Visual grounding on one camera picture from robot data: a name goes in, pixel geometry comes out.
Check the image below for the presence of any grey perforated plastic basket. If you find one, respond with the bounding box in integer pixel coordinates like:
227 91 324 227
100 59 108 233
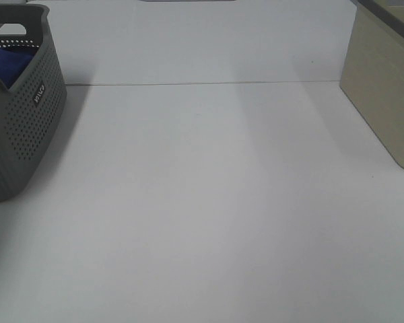
0 4 67 202

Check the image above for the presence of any beige storage box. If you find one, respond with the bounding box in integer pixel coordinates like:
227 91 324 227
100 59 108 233
339 1 404 169

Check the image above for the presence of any blue microfibre towel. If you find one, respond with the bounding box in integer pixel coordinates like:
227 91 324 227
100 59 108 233
0 48 34 89

